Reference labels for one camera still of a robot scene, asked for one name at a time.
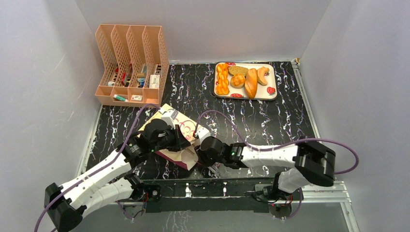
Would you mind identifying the white medicine box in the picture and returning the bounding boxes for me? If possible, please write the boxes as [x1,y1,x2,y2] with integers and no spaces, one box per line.
[149,74,161,89]

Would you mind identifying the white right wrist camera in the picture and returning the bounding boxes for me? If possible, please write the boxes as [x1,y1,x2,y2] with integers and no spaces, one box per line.
[194,126,210,140]

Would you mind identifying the long golden fake baguette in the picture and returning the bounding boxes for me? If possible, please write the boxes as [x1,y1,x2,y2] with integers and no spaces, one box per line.
[244,68,258,99]

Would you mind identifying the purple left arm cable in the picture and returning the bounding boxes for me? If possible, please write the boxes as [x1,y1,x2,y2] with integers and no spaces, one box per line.
[33,103,161,232]

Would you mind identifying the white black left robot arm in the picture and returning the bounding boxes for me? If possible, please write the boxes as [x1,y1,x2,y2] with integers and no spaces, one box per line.
[44,118,197,232]

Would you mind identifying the small white card box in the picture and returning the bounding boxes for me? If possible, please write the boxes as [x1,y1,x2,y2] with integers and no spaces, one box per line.
[130,95,143,102]

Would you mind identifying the aluminium frame rail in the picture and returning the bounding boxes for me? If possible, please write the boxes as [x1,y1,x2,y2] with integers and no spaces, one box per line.
[62,182,351,205]

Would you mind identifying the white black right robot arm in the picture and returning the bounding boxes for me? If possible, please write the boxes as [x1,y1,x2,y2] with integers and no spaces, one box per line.
[194,136,336,202]

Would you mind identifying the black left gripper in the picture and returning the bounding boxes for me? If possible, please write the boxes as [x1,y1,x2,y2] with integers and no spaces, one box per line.
[150,125,191,153]

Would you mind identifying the round golden fake bun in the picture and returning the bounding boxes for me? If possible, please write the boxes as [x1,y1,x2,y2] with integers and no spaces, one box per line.
[230,73,246,88]

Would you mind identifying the green white tube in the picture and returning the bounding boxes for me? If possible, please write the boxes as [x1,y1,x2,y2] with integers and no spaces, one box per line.
[113,94,128,102]

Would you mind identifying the tan fake bread roll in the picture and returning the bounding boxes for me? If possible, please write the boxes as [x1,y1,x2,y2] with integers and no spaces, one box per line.
[257,67,269,86]

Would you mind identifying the peach plastic file organizer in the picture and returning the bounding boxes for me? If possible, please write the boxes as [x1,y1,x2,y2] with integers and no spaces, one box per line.
[95,24,169,107]

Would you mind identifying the pink paper gift bag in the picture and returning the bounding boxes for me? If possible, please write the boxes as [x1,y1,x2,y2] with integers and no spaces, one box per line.
[138,104,198,171]

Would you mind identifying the brown fake bread slice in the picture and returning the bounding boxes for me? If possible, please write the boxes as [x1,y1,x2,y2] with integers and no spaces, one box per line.
[228,66,248,76]

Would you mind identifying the orange braided fake bread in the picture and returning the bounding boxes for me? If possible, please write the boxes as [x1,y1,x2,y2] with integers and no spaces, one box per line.
[216,63,230,95]

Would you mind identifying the strawberry print metal tray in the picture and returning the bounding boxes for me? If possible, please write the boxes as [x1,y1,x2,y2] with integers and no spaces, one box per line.
[213,62,277,101]

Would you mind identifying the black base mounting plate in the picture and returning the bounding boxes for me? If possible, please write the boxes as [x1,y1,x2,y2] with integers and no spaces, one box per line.
[114,177,303,220]

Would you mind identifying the silver metal tongs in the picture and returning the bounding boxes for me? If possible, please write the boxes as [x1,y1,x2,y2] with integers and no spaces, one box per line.
[208,164,220,176]

